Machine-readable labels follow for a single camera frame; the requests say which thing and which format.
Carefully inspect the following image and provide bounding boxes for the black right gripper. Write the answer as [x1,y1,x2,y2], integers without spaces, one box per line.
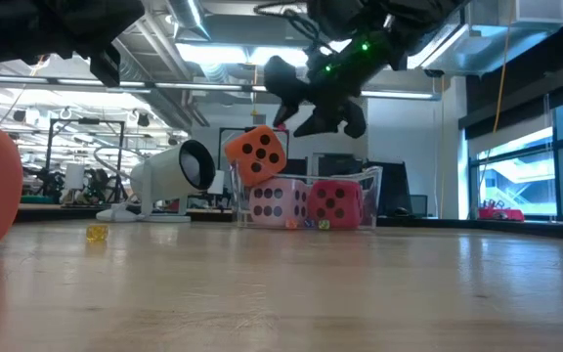
[263,32,386,140]

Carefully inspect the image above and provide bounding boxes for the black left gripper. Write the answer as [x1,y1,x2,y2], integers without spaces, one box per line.
[21,0,147,88]

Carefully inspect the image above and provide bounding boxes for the pink foam die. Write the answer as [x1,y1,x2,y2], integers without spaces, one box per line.
[247,176,311,228]

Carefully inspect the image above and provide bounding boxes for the red foam die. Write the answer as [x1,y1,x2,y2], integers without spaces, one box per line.
[307,179,366,231]

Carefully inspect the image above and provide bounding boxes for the small yellow die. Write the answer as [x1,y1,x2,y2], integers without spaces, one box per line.
[85,223,110,242]

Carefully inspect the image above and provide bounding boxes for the clear plastic bin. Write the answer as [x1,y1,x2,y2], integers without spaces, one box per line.
[230,160,385,232]

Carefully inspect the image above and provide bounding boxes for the red object at window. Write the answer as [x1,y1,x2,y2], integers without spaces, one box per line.
[477,205,526,223]

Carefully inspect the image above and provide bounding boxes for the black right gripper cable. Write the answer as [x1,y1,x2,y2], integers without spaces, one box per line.
[253,0,325,48]

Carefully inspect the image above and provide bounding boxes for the black background stand frame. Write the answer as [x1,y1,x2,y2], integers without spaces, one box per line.
[45,117,127,204]

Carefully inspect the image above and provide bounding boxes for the white lamp cable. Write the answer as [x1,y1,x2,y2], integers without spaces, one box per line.
[92,143,137,170]

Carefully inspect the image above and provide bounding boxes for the silver air duct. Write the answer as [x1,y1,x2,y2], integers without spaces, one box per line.
[406,0,563,78]

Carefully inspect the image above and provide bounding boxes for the yellow hanging cord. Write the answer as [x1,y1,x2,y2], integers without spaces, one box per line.
[492,24,511,134]

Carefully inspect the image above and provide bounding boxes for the black aluminium table frame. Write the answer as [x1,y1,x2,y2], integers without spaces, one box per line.
[15,202,563,242]

